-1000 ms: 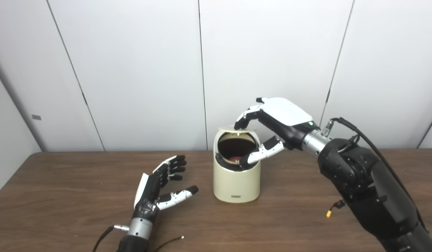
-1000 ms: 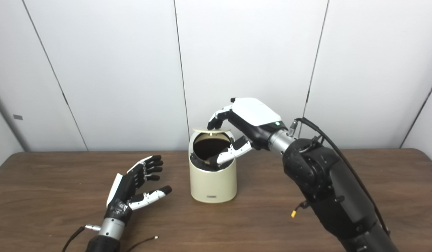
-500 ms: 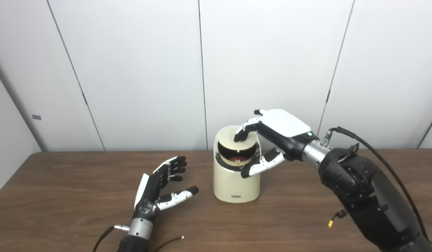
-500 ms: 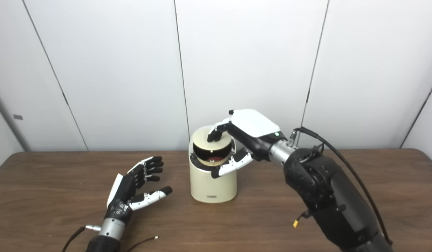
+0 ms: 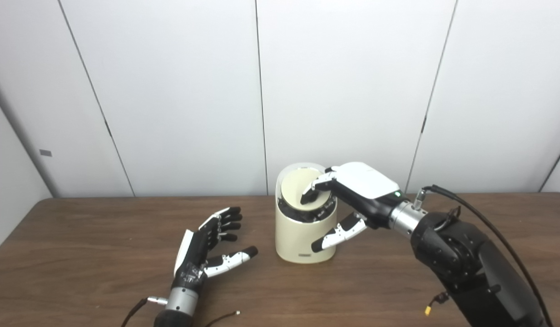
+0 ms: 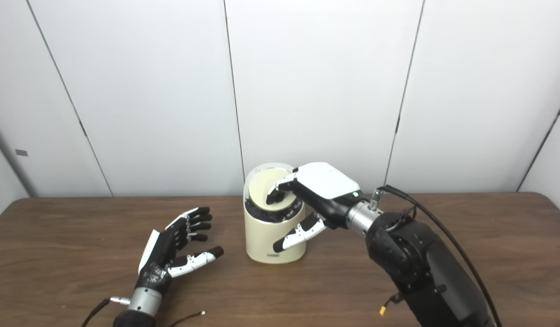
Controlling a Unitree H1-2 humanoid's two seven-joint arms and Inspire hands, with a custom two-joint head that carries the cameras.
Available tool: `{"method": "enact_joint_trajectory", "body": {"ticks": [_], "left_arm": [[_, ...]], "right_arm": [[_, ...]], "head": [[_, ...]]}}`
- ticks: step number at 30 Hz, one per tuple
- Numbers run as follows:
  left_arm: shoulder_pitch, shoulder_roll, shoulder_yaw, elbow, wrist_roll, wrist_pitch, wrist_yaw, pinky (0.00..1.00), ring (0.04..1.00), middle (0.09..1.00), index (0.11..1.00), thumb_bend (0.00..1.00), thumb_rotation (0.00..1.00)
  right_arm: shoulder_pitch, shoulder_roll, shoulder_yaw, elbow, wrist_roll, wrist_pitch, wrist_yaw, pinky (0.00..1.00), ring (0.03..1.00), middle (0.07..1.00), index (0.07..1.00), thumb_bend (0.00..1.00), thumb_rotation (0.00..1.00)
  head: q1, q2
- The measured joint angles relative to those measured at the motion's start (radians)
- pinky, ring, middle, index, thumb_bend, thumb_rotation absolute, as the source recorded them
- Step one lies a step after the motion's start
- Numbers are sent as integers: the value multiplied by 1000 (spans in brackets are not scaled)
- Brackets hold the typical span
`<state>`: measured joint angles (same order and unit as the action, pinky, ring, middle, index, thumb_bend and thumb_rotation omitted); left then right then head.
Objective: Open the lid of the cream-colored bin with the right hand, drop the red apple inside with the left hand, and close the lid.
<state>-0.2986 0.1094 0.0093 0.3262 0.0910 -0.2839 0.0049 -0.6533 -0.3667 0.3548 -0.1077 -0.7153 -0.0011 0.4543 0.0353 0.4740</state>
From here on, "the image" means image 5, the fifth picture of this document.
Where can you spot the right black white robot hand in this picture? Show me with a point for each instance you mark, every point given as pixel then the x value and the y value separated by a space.
pixel 366 186

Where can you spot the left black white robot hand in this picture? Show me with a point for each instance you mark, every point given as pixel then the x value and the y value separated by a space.
pixel 195 254

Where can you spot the cream-colored bin body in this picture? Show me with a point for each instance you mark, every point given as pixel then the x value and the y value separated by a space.
pixel 302 240

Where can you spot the small grey wall label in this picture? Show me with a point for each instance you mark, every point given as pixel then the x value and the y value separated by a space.
pixel 45 153

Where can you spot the round cream bin lid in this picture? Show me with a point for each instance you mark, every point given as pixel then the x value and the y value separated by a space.
pixel 293 188

